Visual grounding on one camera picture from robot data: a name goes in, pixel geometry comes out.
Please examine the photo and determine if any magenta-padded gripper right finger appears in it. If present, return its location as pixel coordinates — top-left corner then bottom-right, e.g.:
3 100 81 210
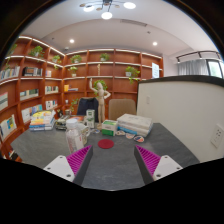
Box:
133 144 184 185

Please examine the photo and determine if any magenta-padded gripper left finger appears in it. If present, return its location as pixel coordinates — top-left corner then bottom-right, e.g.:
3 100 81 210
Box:
43 144 94 186

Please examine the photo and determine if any clear plastic water bottle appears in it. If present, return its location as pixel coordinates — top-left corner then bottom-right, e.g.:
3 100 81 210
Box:
65 118 86 155

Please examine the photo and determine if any stack of dark books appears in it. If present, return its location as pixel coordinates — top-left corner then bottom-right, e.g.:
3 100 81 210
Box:
54 114 84 131

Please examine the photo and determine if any stack of colourful books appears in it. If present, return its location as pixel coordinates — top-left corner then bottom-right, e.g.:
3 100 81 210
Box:
28 110 57 132

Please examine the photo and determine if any flat round red coaster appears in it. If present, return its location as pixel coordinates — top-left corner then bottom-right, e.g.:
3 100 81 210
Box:
97 138 115 150

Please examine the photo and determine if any stack of white books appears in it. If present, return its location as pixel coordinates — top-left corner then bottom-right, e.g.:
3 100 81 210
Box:
116 113 154 138

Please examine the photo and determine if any tall white green carton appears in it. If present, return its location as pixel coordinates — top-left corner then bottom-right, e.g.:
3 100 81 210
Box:
85 109 96 129

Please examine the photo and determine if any green and white box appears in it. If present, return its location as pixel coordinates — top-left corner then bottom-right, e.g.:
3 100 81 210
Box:
101 119 119 137

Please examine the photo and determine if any chair with dark jacket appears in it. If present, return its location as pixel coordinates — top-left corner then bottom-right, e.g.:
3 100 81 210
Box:
76 97 100 123

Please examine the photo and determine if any tan upholstered chair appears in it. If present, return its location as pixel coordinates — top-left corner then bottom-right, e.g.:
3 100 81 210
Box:
108 98 138 122

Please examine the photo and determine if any grey curtain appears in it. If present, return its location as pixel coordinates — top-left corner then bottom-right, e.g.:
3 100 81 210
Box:
177 59 210 76

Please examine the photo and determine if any red wooden shelf unit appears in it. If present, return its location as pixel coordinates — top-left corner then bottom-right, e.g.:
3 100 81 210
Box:
0 34 165 161

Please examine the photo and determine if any window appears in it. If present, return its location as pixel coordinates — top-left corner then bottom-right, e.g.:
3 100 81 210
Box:
207 59 224 79

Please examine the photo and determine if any ceiling air vent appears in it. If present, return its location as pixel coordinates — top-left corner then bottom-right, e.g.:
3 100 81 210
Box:
119 18 148 28

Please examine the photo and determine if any multi-bulb ceiling lamp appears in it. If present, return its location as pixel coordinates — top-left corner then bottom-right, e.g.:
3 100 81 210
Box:
79 0 137 20

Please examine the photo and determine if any white wall socket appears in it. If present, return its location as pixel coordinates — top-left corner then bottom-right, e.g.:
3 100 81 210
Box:
210 123 224 149

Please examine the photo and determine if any black curtain rail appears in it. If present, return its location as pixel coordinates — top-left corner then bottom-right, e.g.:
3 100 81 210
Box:
175 50 221 64

